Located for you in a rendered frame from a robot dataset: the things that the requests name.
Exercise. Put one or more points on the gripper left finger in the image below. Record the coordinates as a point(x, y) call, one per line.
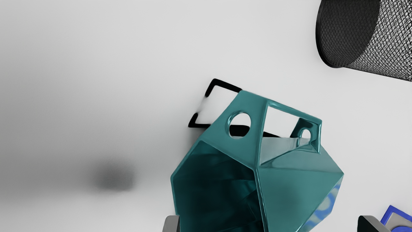
point(171, 224)

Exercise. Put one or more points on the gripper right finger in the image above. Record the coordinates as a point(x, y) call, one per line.
point(370, 225)

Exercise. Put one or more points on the teal faceted mug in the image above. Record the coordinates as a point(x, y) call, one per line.
point(283, 180)

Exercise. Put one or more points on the blue and grey block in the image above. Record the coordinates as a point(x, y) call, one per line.
point(399, 220)

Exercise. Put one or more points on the black mesh pen holder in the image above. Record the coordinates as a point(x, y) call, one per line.
point(360, 35)

